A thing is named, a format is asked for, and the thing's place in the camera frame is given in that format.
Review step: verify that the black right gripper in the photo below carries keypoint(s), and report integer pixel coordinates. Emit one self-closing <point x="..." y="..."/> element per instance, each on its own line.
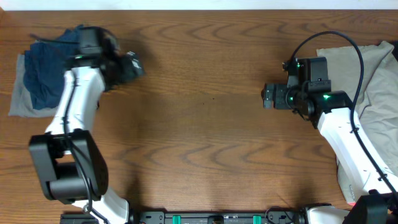
<point x="273" y="96"/>

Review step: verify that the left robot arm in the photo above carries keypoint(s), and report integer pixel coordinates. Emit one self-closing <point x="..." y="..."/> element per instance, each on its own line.
<point x="67" y="161"/>

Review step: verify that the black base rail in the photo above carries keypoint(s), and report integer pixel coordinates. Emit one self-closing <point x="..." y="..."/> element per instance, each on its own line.
<point x="274" y="215"/>

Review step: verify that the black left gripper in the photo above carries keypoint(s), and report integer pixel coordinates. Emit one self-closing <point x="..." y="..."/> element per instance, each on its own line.
<point x="131" y="66"/>

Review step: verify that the dark blue shorts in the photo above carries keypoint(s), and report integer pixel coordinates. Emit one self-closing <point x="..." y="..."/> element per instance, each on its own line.
<point x="45" y="66"/>

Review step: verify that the folded grey trousers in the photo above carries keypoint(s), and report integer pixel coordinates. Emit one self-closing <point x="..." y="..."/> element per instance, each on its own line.
<point x="21" y="104"/>

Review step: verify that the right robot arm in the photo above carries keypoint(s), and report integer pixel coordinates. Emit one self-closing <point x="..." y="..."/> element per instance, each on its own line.
<point x="372" y="185"/>

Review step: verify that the beige garment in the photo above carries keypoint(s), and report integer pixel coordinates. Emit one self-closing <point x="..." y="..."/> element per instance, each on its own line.
<point x="377" y="102"/>

